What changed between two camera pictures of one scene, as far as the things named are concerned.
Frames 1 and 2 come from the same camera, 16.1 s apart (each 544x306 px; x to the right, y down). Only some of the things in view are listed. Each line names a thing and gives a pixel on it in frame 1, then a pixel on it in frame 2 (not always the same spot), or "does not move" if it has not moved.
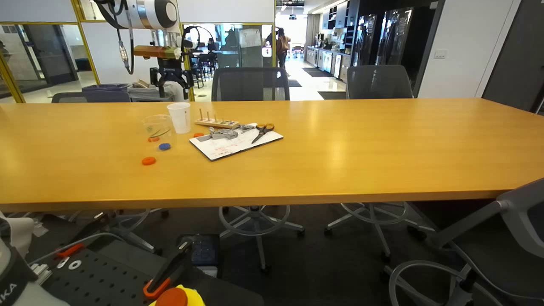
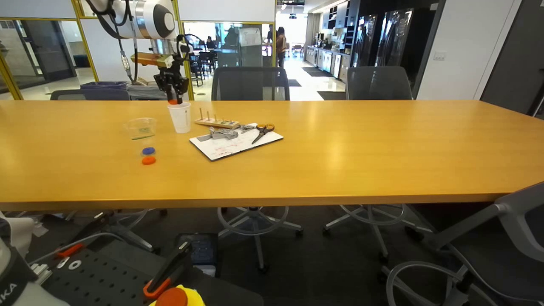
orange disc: x=148 y=161 does not move
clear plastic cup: x=159 y=132 to x=140 y=129
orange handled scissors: x=262 y=130 does not move
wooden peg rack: x=216 y=124 does not move
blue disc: x=165 y=147 to x=148 y=151
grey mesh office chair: x=380 y=83 does not move
